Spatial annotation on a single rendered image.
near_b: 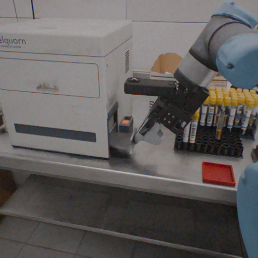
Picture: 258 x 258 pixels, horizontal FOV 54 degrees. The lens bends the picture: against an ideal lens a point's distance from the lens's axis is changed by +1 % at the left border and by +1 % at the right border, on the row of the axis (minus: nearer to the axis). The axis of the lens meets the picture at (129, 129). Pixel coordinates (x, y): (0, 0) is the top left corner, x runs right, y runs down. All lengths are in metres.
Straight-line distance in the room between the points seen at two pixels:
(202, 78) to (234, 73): 0.13
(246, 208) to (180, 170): 0.38
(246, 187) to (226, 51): 0.23
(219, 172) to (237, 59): 0.31
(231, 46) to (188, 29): 0.74
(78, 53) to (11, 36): 0.15
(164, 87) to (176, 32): 0.62
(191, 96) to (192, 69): 0.07
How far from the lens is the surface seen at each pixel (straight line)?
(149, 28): 1.16
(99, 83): 0.56
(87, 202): 1.41
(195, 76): 0.53
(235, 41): 0.42
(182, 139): 0.69
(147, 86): 0.55
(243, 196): 0.26
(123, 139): 0.65
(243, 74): 0.41
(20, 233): 1.73
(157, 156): 0.66
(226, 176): 0.63
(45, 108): 0.64
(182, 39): 1.15
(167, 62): 1.10
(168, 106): 0.55
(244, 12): 0.51
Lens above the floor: 1.25
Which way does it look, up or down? 28 degrees down
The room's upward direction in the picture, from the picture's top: straight up
